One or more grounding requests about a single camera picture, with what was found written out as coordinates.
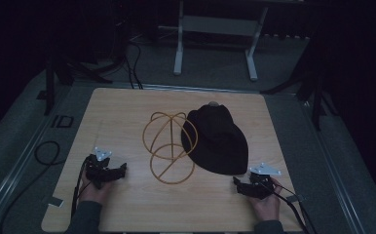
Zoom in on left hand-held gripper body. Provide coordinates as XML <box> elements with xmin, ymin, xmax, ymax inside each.
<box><xmin>84</xmin><ymin>146</ymin><xmax>123</xmax><ymax>190</ymax></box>

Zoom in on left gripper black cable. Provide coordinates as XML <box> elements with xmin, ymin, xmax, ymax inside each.
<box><xmin>70</xmin><ymin>157</ymin><xmax>93</xmax><ymax>223</ymax></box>

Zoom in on grey tape piece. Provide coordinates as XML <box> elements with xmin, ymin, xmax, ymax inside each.
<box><xmin>285</xmin><ymin>193</ymin><xmax>307</xmax><ymax>204</ymax></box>
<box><xmin>47</xmin><ymin>196</ymin><xmax>65</xmax><ymax>209</ymax></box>

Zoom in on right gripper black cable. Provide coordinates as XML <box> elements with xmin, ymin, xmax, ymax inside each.
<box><xmin>272</xmin><ymin>181</ymin><xmax>318</xmax><ymax>234</ymax></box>

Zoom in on person's left hand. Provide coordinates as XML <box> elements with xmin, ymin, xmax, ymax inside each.
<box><xmin>78</xmin><ymin>169</ymin><xmax>115</xmax><ymax>207</ymax></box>

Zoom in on yellow wire hat stand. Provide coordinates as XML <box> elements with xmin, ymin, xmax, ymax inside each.
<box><xmin>141</xmin><ymin>111</ymin><xmax>199</xmax><ymax>185</ymax></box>

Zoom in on black hat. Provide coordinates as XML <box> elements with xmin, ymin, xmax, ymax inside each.
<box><xmin>180</xmin><ymin>100</ymin><xmax>250</xmax><ymax>176</ymax></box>

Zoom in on black floor cable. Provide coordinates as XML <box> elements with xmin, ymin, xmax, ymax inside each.
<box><xmin>0</xmin><ymin>139</ymin><xmax>62</xmax><ymax>234</ymax></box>

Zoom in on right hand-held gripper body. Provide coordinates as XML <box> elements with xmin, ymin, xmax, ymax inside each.
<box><xmin>244</xmin><ymin>163</ymin><xmax>282</xmax><ymax>201</ymax></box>

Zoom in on black tripod stand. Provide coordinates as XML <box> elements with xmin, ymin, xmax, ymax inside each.
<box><xmin>259</xmin><ymin>48</ymin><xmax>340</xmax><ymax>132</ymax></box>
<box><xmin>36</xmin><ymin>48</ymin><xmax>114</xmax><ymax>117</ymax></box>

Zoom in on white metal table frame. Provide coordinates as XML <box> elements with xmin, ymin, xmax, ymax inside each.
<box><xmin>172</xmin><ymin>0</ymin><xmax>270</xmax><ymax>82</ymax></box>

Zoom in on black hanging cables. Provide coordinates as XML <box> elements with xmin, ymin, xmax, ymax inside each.
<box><xmin>123</xmin><ymin>19</ymin><xmax>145</xmax><ymax>91</ymax></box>

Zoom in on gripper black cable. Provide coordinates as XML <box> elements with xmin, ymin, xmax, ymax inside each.
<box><xmin>272</xmin><ymin>181</ymin><xmax>318</xmax><ymax>234</ymax></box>
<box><xmin>70</xmin><ymin>157</ymin><xmax>93</xmax><ymax>223</ymax></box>

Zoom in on person's right hand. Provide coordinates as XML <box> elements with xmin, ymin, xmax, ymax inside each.
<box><xmin>246</xmin><ymin>176</ymin><xmax>283</xmax><ymax>222</ymax></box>

